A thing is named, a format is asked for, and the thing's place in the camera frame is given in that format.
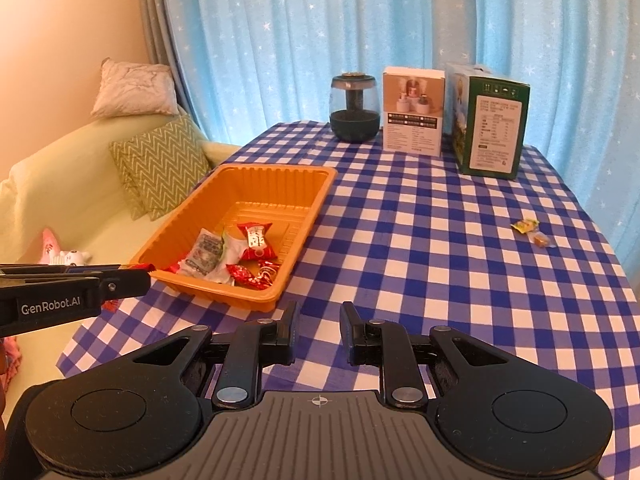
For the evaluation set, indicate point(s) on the pink white plush toy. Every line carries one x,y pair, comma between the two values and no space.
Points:
50,247

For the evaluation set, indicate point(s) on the red brown foil candy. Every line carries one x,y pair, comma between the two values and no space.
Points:
242,274

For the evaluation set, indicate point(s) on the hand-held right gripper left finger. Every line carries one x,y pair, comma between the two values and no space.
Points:
291,340

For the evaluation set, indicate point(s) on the red candy with white print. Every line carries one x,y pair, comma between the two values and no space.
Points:
267,272

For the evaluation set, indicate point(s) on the blue star-print curtain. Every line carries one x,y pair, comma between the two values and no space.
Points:
300,35

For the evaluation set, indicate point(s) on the white cardboard box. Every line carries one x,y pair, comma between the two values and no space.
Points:
412,125

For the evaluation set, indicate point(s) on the green cardboard box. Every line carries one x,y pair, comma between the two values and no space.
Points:
492,135

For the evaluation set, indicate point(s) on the dark green glass humidifier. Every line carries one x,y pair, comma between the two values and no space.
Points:
355,125

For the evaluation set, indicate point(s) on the white marble-print pillow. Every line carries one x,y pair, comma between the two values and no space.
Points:
132,87

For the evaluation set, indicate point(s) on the orange plastic tray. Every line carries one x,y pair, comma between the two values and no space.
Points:
260,185

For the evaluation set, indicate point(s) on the person's patterned clothing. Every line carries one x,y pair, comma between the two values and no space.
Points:
10,360

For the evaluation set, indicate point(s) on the large red snack packet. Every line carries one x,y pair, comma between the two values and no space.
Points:
256,241

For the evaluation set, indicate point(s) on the green zigzag pillow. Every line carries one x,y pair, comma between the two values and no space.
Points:
131,195
165,160

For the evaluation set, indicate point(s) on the light green sofa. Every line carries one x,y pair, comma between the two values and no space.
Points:
75,160

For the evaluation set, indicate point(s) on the clear packet of dark snack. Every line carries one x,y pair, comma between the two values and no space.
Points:
205,252

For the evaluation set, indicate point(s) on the blue white checkered tablecloth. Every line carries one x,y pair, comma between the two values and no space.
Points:
425,260

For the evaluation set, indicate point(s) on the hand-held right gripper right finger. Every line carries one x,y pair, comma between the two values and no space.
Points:
348,340

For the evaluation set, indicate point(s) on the white green snack packet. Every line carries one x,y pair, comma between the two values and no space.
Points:
231,255

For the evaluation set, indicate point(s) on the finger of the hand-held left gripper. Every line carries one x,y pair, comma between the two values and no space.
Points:
95,268
125,285

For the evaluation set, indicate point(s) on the brown candy in clear wrapper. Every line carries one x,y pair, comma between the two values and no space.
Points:
542,241

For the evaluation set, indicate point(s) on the small red candy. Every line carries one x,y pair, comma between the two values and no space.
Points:
174,267
140,266

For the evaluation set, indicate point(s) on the grey curtain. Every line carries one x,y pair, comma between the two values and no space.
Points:
155,20

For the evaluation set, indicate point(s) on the yellow green wrapped candy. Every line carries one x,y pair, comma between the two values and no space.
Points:
525,225

